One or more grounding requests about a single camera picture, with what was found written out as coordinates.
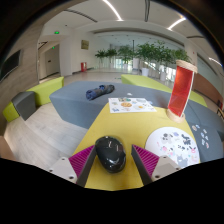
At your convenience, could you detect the white door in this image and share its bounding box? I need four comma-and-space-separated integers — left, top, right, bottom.
44, 44, 62, 77

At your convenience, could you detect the red cylinder with rope ends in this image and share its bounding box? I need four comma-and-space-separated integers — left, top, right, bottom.
165, 59, 199, 124

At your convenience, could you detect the gold wall plaque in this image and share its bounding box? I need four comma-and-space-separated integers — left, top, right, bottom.
80, 39, 90, 51

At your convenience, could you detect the black computer mouse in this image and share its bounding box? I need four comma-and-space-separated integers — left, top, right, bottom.
94, 135, 127, 174

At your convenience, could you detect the folded dark blue umbrella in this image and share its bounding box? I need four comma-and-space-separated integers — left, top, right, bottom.
85, 83, 116, 101

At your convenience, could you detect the long grey upholstered bench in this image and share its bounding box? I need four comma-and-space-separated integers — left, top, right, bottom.
49, 80, 173, 130

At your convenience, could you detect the group of potted green plants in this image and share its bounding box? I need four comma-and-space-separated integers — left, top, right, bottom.
94, 40, 193, 82

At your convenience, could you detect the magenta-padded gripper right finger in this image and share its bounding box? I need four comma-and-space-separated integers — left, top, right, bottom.
130, 143, 183, 186

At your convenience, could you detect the dark grey cube stool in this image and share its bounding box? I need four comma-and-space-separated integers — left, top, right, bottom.
11, 90, 37, 122

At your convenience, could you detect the lime green upholstered bench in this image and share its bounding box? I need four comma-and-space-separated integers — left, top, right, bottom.
120, 73, 177, 95
2, 76, 65, 123
189, 89, 208, 108

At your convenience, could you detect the black wall screen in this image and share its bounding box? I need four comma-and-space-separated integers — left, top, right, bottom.
0, 49, 24, 81

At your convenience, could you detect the printed sticker sheet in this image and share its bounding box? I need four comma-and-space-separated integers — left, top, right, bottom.
107, 96, 157, 114

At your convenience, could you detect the group of ceiling light strips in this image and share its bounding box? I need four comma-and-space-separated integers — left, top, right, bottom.
101, 0, 223, 68

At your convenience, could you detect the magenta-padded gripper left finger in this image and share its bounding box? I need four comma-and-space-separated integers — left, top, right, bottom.
48, 144, 98, 188

